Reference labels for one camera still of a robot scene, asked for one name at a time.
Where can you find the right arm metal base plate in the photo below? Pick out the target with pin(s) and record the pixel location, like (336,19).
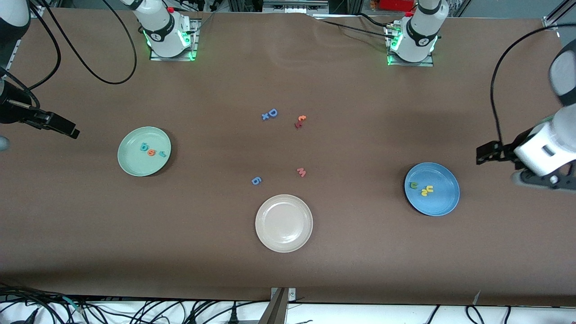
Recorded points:
(196,40)

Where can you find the red box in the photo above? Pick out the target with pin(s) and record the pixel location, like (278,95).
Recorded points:
(396,4)

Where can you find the pink foam letter w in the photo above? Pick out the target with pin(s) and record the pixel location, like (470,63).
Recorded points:
(301,172)

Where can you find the blue foam number 6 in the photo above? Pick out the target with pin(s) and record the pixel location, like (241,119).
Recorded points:
(256,180)

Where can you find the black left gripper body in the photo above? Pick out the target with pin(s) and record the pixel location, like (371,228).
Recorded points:
(506,150)

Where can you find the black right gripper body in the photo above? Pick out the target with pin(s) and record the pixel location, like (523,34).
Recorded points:
(12,112)

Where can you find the beige plate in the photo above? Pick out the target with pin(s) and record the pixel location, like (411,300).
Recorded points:
(284,223)

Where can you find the small white tape tag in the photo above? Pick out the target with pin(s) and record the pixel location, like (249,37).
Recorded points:
(477,298)

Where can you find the grey electronics unit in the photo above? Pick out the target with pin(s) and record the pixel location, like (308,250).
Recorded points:
(294,6)

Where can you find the aluminium corner profile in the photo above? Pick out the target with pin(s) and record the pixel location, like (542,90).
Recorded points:
(552,21)
(37,11)

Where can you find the grey metal table bracket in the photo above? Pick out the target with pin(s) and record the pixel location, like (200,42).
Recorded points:
(278,308)

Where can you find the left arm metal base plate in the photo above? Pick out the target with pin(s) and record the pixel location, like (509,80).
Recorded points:
(427,64)

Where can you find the pale green plate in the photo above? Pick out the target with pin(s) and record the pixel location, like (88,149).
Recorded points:
(139,164)

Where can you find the blue plate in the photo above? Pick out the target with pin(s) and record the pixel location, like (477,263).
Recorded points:
(438,202)

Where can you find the blue foam letter D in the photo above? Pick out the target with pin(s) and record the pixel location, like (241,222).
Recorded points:
(272,112)

